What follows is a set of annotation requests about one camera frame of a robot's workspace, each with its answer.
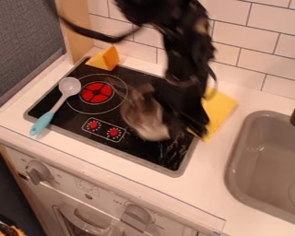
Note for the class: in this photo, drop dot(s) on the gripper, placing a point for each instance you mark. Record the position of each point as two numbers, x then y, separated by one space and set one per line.
182 101

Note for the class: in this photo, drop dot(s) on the silver pot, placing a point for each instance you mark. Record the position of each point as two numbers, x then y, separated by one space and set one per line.
144 115

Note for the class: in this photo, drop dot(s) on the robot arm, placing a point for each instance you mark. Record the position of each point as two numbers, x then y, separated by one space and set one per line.
170 18

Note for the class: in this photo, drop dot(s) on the yellow cloth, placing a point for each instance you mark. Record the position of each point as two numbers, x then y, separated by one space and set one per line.
217 109

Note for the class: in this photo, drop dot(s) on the toy stove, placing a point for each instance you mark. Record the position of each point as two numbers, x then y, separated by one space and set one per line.
109 116

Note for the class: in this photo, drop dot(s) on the yellow toy cheese wedge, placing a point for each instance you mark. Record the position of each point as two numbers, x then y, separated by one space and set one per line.
105 58

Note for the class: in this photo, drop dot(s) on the toy sink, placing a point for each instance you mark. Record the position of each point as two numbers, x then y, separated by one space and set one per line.
269 166

